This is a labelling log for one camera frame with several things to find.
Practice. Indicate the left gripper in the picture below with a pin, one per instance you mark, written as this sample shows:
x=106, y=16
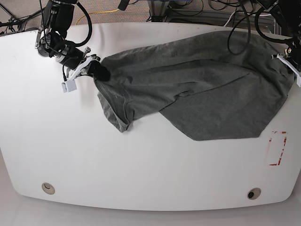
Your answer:
x=293, y=52

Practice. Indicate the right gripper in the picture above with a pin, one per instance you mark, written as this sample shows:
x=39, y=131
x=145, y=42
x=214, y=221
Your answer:
x=74, y=58

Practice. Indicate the grey T-shirt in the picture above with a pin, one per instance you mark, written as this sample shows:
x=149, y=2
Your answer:
x=216, y=85

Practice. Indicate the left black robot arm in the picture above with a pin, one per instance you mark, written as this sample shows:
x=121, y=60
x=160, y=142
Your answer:
x=287, y=14

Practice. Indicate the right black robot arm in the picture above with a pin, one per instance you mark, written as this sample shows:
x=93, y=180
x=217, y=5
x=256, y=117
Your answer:
x=51, y=41

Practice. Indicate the red tape rectangle marking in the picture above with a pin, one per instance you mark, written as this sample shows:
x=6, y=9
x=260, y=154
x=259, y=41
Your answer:
x=276, y=147

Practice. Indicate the black tripod stand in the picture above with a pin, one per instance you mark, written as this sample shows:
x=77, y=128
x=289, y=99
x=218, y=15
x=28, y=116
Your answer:
x=27, y=12

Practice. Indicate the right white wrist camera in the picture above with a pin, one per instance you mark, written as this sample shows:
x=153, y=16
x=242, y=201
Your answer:
x=70, y=84

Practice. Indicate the aluminium frame stand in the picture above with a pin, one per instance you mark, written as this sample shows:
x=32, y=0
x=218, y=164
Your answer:
x=195, y=11

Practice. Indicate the left table cable grommet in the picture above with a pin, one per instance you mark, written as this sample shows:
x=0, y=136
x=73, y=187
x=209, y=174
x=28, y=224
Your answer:
x=48, y=188

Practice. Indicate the table cable grommet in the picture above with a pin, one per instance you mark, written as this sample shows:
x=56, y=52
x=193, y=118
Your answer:
x=254, y=193
x=48, y=188

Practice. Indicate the right table cable grommet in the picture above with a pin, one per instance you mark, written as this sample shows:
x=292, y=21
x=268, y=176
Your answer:
x=254, y=193

